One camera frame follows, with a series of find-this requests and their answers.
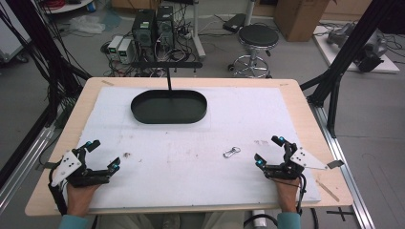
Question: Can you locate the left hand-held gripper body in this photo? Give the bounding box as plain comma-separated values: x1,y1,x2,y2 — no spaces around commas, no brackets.
42,147,111,189

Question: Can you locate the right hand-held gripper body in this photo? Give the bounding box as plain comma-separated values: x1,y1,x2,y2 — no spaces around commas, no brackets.
263,144,346,181

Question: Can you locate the silver carabiner keychain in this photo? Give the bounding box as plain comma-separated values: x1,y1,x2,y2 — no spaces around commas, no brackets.
223,146,242,159

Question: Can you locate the black hanger stand oval base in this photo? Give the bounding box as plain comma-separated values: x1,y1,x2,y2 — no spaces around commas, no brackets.
130,60,209,125

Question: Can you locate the person's left hand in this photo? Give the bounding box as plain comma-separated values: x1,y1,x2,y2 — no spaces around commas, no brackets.
65,182,102,219

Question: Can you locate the person's right hand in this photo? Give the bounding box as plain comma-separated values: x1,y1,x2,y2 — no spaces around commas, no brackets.
273,177,302,215

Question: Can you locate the thin wooden stick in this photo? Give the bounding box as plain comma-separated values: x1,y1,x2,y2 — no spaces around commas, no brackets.
315,178,341,203

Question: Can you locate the white cylinder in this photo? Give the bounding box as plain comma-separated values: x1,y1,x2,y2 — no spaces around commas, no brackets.
250,209,268,229

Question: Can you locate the white foam mat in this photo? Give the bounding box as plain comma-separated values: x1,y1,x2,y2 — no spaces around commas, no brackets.
55,86,322,213

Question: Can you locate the white power supply unit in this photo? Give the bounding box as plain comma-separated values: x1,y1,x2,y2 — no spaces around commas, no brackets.
107,34,124,60
117,38,134,65

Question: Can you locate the white board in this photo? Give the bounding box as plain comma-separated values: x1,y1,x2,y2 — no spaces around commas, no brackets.
312,24,401,75

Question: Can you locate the black round stool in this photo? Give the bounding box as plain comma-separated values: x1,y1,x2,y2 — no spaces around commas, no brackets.
226,23,281,79

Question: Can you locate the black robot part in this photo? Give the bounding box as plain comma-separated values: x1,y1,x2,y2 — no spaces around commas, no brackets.
353,37,390,73

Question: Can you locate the white plastic bag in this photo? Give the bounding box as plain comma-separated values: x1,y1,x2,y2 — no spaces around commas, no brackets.
68,14,107,35

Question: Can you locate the brown cardboard box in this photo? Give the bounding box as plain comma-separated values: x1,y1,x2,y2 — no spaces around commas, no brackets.
273,0,331,43

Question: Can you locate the grey robot part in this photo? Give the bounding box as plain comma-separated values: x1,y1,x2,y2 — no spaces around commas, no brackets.
326,22,356,49

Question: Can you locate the black flat device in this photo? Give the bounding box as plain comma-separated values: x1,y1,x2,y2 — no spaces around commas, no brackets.
222,12,247,33

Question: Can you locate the black computer tower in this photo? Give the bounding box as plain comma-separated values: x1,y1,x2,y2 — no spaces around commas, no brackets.
155,4,176,50
131,8,158,50

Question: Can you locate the white desk leg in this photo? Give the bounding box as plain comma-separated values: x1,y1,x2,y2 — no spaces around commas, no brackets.
189,0,207,60

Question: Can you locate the round white table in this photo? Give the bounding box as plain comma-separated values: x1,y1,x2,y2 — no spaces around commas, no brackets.
40,0,96,14

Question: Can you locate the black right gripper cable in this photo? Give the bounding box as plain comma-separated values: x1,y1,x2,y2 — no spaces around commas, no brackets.
295,174,309,216

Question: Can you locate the aluminium rail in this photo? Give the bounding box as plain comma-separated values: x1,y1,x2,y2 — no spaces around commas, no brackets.
0,124,57,215
309,102,377,229

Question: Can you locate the black cable loop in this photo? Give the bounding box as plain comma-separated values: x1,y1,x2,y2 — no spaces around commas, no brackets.
243,213,279,229

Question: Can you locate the black metal frame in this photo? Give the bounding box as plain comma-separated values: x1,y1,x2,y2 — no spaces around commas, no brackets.
0,0,93,189
299,0,405,139

